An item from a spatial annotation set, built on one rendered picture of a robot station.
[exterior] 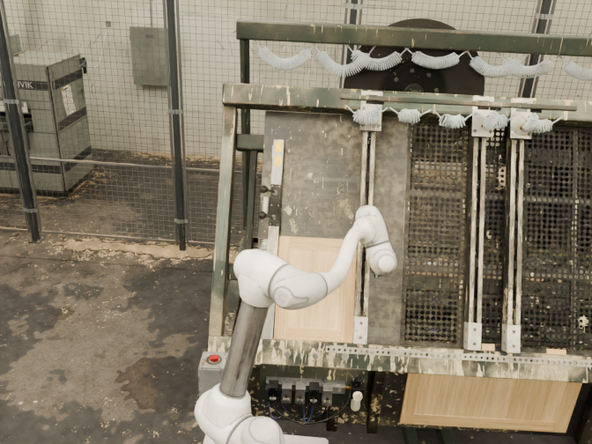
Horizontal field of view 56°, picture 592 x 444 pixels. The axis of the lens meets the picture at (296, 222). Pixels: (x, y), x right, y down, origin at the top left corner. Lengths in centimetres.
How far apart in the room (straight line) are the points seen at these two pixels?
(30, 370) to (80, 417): 60
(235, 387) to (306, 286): 50
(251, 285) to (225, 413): 50
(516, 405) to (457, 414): 31
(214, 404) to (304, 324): 73
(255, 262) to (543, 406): 200
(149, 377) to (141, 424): 40
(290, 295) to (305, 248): 92
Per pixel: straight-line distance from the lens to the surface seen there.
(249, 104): 273
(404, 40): 320
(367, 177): 269
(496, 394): 326
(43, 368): 415
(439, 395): 319
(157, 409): 369
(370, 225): 223
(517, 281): 282
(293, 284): 179
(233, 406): 212
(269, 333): 268
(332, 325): 270
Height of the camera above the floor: 253
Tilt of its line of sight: 26 degrees down
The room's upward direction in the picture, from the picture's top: 3 degrees clockwise
